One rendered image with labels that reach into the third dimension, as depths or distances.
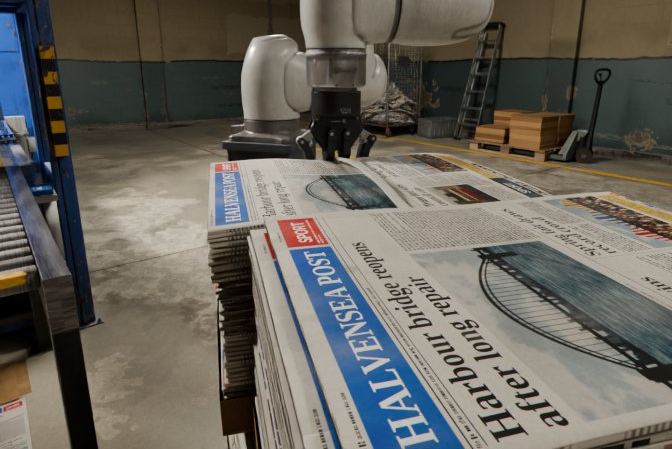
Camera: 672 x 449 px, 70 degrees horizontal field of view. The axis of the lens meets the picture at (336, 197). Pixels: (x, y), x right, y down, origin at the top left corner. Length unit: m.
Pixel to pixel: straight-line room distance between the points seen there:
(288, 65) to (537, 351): 1.11
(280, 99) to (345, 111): 0.59
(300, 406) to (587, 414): 0.11
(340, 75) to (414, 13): 0.13
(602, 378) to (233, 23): 10.73
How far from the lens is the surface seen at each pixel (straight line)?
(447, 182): 0.59
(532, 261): 0.36
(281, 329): 0.27
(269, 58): 1.28
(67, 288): 1.10
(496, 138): 7.17
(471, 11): 0.76
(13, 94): 4.69
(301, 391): 0.22
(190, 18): 10.52
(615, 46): 7.58
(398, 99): 8.60
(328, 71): 0.70
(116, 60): 10.06
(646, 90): 7.40
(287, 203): 0.49
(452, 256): 0.35
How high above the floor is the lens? 1.19
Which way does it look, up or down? 15 degrees down
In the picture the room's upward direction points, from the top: straight up
